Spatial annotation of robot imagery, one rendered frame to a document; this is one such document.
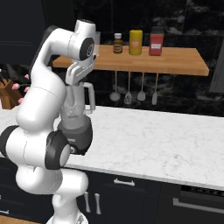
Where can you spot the black dishwasher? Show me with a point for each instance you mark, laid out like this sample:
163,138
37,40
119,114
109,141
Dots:
189,214

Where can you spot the hanging short metal spatula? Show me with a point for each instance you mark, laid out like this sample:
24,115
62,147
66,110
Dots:
141,95

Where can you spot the brown glass bottle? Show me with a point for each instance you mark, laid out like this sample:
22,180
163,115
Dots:
117,45

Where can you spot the dark wide cupboard door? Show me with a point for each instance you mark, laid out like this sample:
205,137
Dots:
128,208

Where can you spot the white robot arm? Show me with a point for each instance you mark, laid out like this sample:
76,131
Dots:
38,116

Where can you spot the pink flowers in brown pot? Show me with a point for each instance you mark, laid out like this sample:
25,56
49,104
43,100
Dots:
8,93

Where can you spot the hanging slotted spoon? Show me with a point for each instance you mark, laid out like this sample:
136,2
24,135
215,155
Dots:
127,98

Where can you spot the hanging long metal spatula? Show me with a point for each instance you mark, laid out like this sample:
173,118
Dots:
155,97

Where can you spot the grey blender with clear jar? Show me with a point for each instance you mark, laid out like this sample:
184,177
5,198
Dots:
77,132

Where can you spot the yellow jar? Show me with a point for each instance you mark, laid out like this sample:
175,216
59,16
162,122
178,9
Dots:
135,42

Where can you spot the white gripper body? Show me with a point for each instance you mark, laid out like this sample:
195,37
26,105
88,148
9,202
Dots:
76,74

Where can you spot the grey extractor hood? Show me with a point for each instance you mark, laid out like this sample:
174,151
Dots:
218,73

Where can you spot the dark drawer run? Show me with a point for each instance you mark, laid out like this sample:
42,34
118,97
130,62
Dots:
11,201

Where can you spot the hanging metal ladle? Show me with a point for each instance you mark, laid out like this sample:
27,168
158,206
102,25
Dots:
115,95

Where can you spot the dark narrow cupboard door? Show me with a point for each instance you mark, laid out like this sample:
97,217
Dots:
82,215

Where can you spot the dark wall cupboard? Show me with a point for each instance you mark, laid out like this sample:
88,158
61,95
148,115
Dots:
17,29

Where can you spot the red jar with dark lid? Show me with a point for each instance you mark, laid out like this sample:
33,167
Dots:
156,42

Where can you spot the clear glass jar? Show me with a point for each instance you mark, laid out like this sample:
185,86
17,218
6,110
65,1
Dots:
97,43

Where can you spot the dark drawer front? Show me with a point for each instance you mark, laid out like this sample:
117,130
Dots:
145,182

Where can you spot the wooden wall shelf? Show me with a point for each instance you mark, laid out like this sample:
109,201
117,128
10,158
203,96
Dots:
163,62

